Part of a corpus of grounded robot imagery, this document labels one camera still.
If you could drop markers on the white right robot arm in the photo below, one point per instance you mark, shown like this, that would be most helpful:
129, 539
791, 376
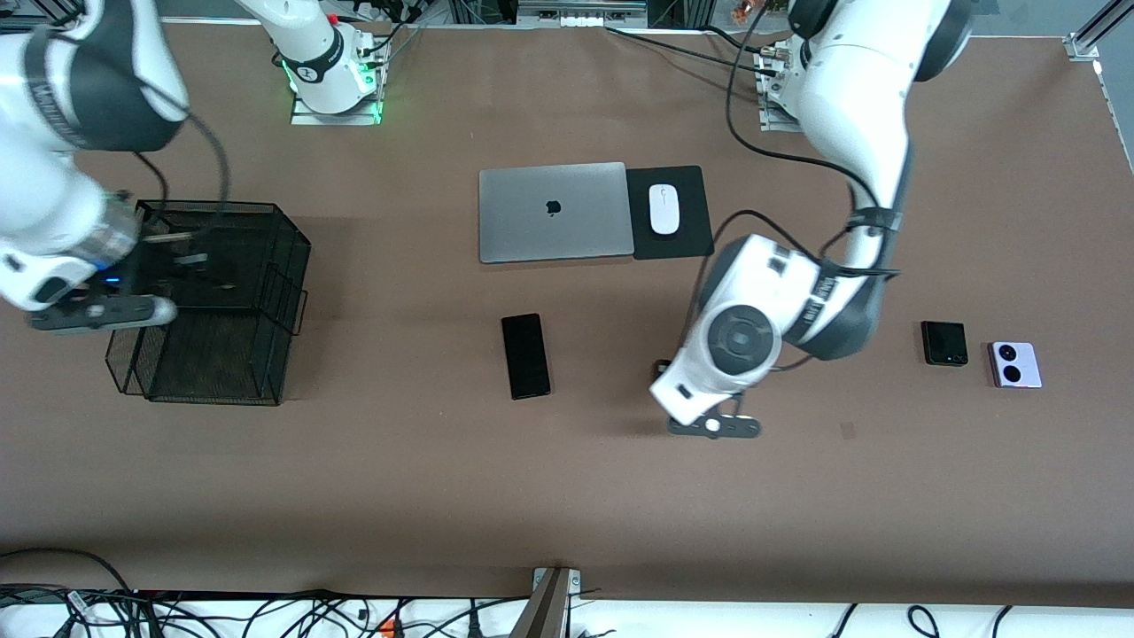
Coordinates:
53, 195

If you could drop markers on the black mouse pad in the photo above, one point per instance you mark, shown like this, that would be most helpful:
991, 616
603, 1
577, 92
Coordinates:
682, 186

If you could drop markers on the aluminium camera mount post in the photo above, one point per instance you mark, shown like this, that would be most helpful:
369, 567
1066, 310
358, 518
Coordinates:
545, 611

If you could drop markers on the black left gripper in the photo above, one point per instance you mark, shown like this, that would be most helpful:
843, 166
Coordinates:
663, 367

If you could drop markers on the silver closed laptop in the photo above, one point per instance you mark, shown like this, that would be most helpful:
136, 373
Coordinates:
532, 221

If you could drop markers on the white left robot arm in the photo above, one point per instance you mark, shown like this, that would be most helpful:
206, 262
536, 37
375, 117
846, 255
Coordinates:
842, 89

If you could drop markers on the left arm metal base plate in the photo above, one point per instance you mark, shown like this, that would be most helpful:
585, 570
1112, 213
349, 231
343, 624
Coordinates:
771, 120

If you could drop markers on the white power strip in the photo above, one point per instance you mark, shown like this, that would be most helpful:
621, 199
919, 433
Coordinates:
580, 18

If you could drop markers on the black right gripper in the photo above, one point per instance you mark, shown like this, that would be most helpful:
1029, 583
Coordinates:
158, 257

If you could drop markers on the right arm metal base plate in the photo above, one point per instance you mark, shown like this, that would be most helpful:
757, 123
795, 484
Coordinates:
337, 119

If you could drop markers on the aluminium table edge rail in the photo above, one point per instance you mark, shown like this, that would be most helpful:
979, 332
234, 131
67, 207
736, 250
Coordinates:
1109, 97

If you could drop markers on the long black smartphone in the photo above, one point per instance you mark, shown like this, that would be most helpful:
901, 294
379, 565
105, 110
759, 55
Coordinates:
525, 354

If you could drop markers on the aluminium frame profile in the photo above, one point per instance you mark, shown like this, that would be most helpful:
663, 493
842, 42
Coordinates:
1083, 46

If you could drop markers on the black flip phone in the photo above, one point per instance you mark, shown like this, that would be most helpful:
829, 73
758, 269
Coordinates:
943, 344

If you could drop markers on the lavender flip phone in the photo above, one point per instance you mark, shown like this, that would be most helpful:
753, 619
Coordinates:
1015, 365

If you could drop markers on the white computer mouse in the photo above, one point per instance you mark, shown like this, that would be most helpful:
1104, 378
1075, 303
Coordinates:
664, 210

